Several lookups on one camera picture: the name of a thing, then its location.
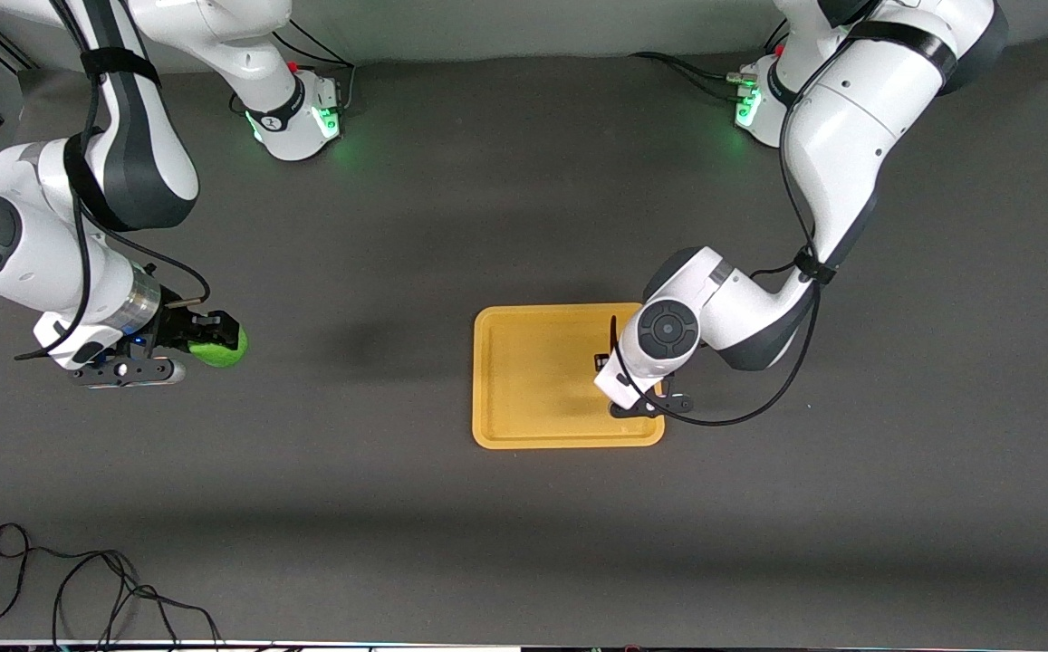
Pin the yellow plastic tray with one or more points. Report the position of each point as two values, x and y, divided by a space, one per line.
533 380

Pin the green apple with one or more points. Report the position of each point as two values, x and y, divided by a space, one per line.
220 359

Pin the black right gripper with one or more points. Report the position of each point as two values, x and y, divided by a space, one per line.
177 328

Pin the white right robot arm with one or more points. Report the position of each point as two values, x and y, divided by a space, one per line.
25 263

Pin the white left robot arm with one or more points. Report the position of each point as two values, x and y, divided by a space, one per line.
850 118

